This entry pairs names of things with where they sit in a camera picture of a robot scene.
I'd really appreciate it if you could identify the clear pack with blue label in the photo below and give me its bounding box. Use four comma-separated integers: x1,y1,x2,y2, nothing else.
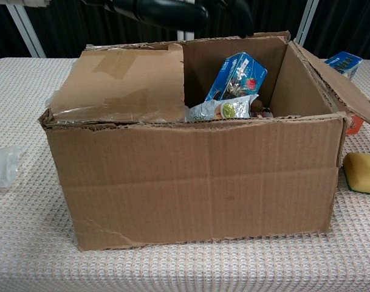
0,145,23,192

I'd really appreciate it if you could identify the long blue carton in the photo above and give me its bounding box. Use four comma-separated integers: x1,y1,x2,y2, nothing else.
324,50,363,80

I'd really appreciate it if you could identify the large brown cardboard box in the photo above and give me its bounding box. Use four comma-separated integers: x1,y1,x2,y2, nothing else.
38,30,370,252

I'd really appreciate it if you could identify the orange snack packet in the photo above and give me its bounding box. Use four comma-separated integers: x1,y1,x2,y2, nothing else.
345,114,365,135

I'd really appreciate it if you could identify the yellow sponge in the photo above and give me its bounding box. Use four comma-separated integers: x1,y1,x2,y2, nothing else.
342,151,370,195

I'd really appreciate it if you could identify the black pleated curtain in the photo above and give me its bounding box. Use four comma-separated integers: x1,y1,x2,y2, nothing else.
306,0,370,60
196,0,307,43
26,0,181,58
0,4,32,64

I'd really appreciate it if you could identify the silver foil bag green print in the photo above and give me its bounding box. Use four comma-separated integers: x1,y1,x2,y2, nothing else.
184,94,260,122

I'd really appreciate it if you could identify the blue snack bag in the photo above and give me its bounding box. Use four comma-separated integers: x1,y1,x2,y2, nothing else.
204,51,268,103

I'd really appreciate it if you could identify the white frame post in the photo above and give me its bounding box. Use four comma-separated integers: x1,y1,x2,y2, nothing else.
177,29,197,42
293,0,321,46
5,4,47,58

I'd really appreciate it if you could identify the beige waffle tablecloth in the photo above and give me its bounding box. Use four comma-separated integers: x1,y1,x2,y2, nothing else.
0,57,370,292

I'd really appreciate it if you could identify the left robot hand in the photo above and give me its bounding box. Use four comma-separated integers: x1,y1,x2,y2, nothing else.
2,0,254,32

